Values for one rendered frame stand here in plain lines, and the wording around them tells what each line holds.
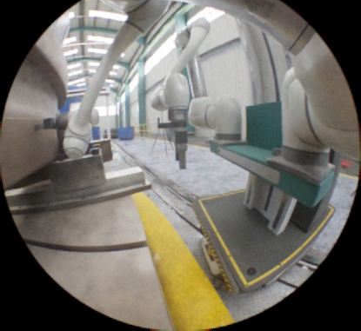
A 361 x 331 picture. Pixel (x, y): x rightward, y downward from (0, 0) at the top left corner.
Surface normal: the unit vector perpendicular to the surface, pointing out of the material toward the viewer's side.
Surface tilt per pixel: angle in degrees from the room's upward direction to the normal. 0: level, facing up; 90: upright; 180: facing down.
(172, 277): 0
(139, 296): 0
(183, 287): 0
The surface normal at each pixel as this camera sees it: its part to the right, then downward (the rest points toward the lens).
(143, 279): -0.04, -0.98
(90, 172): 0.58, 0.14
